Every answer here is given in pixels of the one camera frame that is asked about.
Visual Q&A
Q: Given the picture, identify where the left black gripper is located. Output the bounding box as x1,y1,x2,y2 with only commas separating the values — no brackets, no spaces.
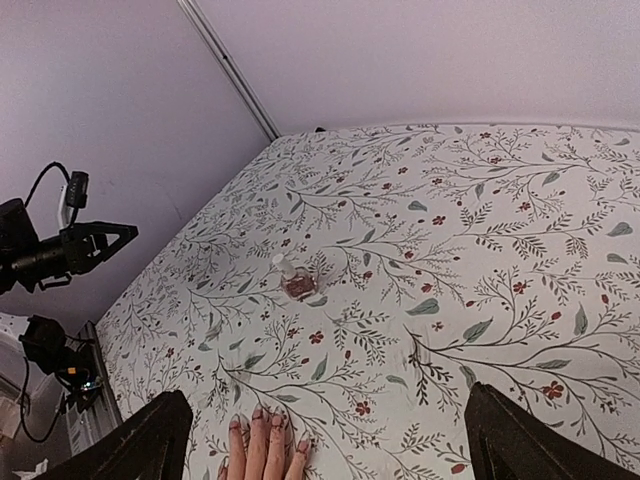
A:
1,198,138,294

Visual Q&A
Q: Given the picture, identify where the left black looped cable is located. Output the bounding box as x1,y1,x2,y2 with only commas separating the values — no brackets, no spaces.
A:
24,160,74,211

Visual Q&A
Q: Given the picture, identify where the glitter nail polish bottle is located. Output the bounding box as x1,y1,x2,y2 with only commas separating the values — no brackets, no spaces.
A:
280,267,318,301

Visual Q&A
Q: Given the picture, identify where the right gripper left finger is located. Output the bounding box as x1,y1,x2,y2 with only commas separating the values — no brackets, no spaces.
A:
39,390,193,480

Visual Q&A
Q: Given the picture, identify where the left aluminium frame post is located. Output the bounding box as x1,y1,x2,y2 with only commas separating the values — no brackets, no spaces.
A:
177,0,281,142

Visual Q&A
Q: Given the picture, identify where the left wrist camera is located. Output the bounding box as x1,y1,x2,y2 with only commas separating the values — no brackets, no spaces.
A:
57,171,89,229

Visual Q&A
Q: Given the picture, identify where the white nail polish cap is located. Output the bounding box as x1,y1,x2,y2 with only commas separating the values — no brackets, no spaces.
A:
272,254,296,279

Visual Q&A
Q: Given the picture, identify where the person's bare hand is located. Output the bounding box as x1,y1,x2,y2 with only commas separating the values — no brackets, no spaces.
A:
216,404,313,480

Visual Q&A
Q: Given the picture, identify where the crumpled white tissue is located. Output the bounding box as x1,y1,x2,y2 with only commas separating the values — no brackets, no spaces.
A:
12,458,49,480

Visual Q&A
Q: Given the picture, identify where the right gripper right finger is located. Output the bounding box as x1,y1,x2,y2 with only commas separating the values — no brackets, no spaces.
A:
464,382,639,480

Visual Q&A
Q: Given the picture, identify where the floral patterned table mat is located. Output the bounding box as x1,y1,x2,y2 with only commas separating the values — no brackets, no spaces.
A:
97,124,639,479

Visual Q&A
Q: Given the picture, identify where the slotted metal front rail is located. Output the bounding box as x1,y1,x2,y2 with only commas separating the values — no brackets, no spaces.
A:
65,321,123,456

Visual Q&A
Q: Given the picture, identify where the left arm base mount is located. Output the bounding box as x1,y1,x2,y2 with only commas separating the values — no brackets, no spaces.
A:
18,315,92,403

